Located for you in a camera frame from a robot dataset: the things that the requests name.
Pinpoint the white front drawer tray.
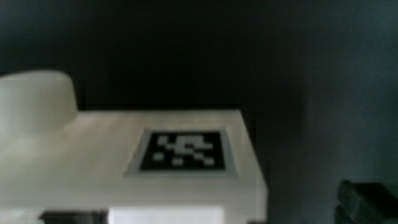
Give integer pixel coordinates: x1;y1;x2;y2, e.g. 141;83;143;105
0;70;269;224

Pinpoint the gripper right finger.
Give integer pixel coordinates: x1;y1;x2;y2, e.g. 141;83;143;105
335;180;398;224

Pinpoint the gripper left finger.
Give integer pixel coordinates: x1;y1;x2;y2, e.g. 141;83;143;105
40;210;109;224

